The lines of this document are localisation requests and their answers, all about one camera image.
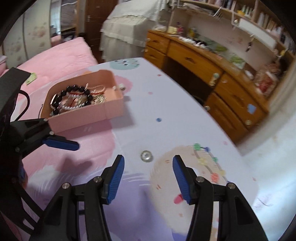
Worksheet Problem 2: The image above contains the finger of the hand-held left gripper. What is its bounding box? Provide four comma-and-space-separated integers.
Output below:
9, 158, 44, 239
42, 136, 80, 151

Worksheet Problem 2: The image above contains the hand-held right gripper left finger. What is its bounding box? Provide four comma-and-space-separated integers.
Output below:
35, 155, 125, 241

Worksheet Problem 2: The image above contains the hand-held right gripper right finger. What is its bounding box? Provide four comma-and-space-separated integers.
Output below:
172, 155, 269, 241

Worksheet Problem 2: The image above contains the white pearl bracelet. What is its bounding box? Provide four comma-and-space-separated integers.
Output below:
57, 87, 107, 113

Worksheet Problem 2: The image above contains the round rhinestone brooch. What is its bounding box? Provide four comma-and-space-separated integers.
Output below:
140, 150, 153, 163

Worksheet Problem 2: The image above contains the pink storage box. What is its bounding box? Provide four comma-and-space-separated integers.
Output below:
40, 70, 125, 133

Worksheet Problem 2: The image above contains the red string bracelet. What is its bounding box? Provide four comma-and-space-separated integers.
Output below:
67, 91, 84, 105

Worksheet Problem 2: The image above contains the dark bead bracelet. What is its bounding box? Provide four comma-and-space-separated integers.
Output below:
50, 85, 93, 116

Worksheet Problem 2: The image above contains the cartoon printed tablecloth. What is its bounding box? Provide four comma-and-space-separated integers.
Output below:
22, 57, 258, 241

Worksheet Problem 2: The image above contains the pink bed sheet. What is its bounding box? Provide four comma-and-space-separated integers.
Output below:
14, 37, 99, 77

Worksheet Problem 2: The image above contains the white floral curtain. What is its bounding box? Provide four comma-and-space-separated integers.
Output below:
238, 97, 296, 232

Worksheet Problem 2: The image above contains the white floral wardrobe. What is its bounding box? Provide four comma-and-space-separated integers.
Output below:
3, 0, 51, 63

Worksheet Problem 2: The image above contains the wooden desk with drawers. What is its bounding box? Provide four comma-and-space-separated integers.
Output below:
143, 29, 270, 144

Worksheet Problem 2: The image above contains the brown wooden door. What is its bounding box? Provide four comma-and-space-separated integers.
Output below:
84, 0, 118, 63

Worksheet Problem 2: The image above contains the red printed cup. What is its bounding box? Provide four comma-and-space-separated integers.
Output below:
257, 76, 275, 95

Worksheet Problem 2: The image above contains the lace covered furniture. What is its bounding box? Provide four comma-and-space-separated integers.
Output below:
99, 0, 173, 63

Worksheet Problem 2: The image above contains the white hanging tray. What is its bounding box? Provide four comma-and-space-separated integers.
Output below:
238, 18, 278, 48

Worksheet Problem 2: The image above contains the row of books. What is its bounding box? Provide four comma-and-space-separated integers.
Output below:
215, 0, 294, 50

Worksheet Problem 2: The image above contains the colourful flower bead bracelet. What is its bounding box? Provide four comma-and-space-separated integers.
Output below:
193, 143, 228, 183

